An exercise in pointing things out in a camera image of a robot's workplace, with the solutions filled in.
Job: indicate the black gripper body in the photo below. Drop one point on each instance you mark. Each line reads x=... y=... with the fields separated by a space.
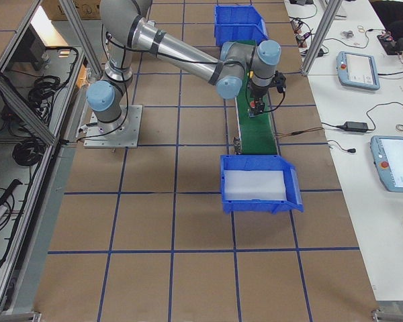
x=257 y=93

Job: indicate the red push button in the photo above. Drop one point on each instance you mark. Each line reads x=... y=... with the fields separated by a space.
x=253 y=110

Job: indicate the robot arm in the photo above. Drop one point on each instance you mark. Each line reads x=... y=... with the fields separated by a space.
x=130 y=32

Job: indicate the green conveyor belt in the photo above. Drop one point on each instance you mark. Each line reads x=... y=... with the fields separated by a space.
x=255 y=134

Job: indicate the blue bin with foam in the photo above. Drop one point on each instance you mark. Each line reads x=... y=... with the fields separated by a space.
x=238 y=23

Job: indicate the black power brick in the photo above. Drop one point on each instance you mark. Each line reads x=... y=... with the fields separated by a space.
x=354 y=126

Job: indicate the teach pendant far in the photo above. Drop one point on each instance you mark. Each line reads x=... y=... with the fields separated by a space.
x=357 y=70

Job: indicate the teach pendant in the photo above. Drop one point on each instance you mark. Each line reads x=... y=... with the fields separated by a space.
x=387 y=152
x=357 y=70

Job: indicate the white side table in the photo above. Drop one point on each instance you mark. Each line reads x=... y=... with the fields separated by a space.
x=376 y=214

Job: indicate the teach pendant near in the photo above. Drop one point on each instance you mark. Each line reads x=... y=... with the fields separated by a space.
x=387 y=152

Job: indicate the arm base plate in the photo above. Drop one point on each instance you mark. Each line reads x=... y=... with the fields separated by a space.
x=123 y=133

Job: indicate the aluminium frame rack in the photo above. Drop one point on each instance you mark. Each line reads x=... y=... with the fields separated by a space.
x=42 y=106

